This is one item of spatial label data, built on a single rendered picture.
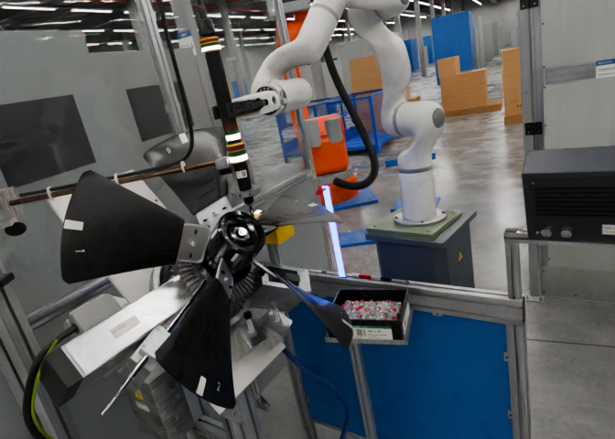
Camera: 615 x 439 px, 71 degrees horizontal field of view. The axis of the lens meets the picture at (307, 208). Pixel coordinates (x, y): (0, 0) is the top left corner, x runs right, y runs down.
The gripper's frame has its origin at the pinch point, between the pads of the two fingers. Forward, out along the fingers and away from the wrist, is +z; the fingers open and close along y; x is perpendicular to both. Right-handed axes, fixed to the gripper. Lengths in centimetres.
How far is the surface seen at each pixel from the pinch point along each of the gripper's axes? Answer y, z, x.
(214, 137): 12.9, -6.4, -6.7
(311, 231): 70, -117, -83
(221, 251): -3.1, 15.2, -29.1
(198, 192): 10.7, 5.7, -18.2
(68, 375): 7, 49, -39
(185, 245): 4.0, 18.5, -26.5
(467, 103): 181, -904, -115
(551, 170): -63, -30, -25
